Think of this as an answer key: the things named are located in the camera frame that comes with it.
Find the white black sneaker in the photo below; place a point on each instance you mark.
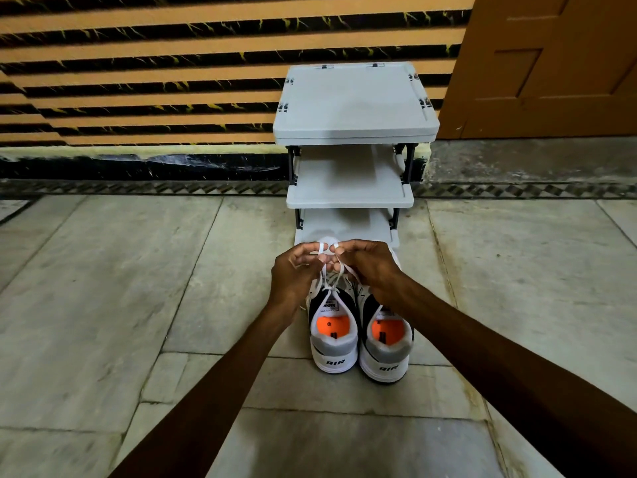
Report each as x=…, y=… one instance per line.
x=332, y=326
x=384, y=343

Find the person's left hand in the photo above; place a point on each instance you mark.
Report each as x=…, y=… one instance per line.
x=291, y=278

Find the person's left thumb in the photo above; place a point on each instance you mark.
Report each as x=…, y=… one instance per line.
x=309, y=263

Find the brown wooden door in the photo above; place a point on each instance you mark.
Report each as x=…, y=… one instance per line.
x=540, y=64

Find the person's left forearm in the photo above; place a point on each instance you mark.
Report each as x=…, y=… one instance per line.
x=199, y=408

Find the person's right thumb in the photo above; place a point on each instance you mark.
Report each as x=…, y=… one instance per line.
x=341, y=264

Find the grey three-tier shoe rack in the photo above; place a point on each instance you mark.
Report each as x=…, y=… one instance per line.
x=353, y=144

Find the person's right hand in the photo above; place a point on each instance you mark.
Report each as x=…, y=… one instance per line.
x=371, y=268

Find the white shoelace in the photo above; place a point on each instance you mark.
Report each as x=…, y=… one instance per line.
x=331, y=266

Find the person's right forearm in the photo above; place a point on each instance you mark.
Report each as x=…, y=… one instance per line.
x=507, y=373

